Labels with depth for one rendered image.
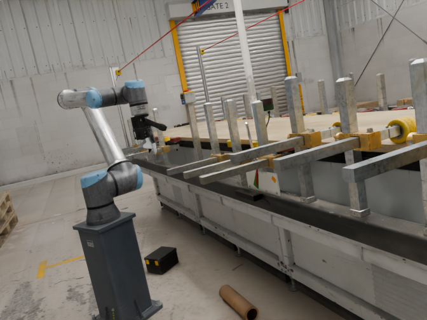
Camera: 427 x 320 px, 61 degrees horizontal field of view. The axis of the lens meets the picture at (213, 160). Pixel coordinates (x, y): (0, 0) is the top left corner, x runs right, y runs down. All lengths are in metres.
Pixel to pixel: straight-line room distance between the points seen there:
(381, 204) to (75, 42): 8.70
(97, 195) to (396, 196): 1.44
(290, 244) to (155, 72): 7.95
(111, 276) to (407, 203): 1.48
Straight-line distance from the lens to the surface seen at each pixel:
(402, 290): 1.63
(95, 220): 2.09
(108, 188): 2.07
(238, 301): 2.08
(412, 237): 1.12
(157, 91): 9.58
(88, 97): 1.86
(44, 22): 9.64
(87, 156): 9.35
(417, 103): 1.03
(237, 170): 1.48
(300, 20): 11.68
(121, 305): 2.20
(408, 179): 1.37
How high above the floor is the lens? 1.15
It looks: 9 degrees down
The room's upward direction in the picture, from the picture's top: 11 degrees counter-clockwise
